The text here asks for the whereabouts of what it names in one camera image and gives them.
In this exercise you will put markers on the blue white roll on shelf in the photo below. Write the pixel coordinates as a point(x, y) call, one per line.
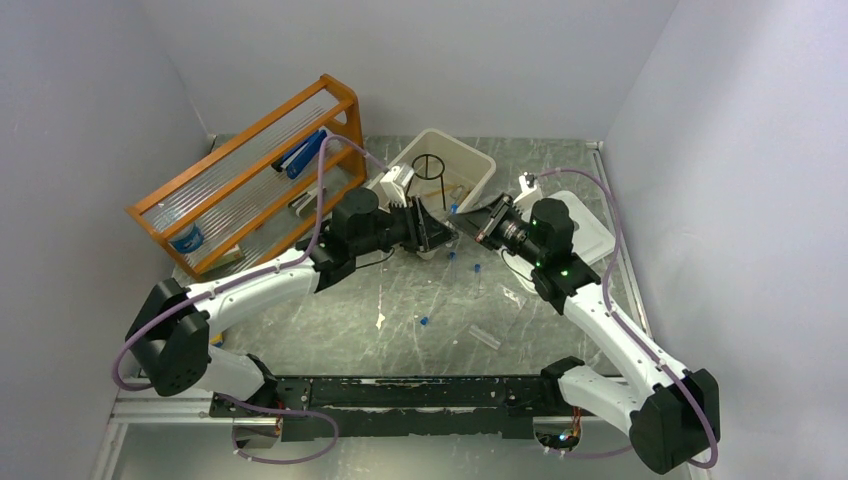
point(187, 240)

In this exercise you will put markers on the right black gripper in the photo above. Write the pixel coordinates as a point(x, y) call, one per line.
point(485, 221)

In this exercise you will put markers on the tan rubber tubing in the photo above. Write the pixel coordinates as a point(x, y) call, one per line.
point(434, 193)

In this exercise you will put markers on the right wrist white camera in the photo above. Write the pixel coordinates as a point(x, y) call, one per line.
point(530, 192)

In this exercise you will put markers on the beige plastic bin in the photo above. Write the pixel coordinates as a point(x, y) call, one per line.
point(464, 165)

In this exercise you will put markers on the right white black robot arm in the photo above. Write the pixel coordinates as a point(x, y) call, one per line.
point(669, 412)

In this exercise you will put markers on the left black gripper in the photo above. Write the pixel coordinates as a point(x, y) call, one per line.
point(424, 231)

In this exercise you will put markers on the blue stapler on shelf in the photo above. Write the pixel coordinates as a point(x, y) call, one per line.
point(294, 161)

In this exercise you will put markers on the clear test tube rack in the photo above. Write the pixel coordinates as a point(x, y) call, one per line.
point(485, 337)

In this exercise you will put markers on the yellow blue block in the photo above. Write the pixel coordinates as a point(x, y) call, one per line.
point(217, 340)

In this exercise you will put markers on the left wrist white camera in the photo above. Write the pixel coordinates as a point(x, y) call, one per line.
point(394, 184)

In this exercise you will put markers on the wrist white camera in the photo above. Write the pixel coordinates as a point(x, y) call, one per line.
point(394, 184)
point(530, 192)

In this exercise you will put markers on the metal crucible tongs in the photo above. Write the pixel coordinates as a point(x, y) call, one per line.
point(451, 197)

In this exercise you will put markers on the small white box on shelf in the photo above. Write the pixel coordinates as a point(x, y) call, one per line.
point(234, 254)

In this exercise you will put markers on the black wire tripod stand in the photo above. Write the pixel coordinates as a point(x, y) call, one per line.
point(431, 167)

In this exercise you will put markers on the blue cap test tube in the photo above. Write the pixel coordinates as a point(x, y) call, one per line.
point(452, 266)
point(477, 286)

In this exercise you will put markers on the grey white device on shelf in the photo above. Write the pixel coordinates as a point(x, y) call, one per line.
point(306, 204)

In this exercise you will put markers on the small clear plastic bag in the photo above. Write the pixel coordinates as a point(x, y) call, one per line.
point(514, 297)

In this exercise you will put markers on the orange wooden shelf rack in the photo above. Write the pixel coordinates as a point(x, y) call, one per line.
point(234, 195)

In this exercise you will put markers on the white bin lid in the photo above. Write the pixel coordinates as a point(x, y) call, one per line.
point(592, 241)

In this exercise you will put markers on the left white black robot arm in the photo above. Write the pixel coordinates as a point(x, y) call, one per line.
point(170, 336)

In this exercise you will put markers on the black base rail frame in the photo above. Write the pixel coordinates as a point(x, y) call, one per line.
point(511, 406)

